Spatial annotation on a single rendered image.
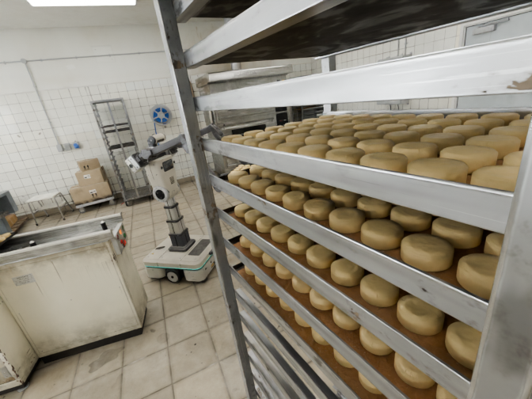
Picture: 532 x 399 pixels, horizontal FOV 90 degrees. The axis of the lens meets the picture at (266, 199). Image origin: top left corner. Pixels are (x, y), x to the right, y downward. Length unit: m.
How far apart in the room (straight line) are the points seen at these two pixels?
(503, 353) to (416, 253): 0.11
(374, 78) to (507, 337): 0.21
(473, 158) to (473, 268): 0.11
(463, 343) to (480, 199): 0.18
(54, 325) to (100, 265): 0.55
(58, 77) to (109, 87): 0.74
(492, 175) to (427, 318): 0.18
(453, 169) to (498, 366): 0.15
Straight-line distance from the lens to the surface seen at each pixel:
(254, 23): 0.40
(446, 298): 0.29
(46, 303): 2.38
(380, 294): 0.40
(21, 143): 6.27
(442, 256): 0.33
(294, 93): 0.34
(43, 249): 2.18
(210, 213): 0.71
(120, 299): 2.27
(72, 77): 6.05
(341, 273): 0.43
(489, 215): 0.24
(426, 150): 0.37
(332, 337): 0.47
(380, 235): 0.35
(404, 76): 0.25
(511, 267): 0.22
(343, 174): 0.30
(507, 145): 0.40
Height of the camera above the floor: 1.60
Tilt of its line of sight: 22 degrees down
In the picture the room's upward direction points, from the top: 8 degrees counter-clockwise
